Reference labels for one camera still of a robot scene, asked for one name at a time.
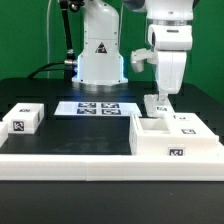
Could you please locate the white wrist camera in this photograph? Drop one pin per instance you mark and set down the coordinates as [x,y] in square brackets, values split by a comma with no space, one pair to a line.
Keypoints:
[139,56]

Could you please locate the white U-shaped fence frame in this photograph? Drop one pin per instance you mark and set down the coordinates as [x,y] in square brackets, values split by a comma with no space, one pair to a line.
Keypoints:
[61,151]

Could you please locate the white marker sheet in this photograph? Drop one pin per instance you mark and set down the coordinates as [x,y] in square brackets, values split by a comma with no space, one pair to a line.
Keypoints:
[114,109]

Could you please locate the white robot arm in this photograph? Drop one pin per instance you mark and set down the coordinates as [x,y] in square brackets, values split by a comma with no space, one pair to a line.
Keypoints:
[100,62]

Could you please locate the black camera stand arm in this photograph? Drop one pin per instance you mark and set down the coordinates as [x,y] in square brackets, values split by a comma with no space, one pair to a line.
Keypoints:
[73,6]

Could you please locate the white cabinet body box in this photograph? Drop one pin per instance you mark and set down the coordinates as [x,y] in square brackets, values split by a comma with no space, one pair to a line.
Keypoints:
[151,137]

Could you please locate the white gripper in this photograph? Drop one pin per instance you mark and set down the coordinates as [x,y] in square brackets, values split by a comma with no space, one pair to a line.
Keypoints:
[170,45]

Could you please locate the white cabinet door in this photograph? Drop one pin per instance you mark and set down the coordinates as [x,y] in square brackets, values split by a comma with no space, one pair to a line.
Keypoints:
[188,125]
[154,108]

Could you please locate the white cabinet top block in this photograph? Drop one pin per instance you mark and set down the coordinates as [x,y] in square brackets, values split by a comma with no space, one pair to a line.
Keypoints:
[24,118]

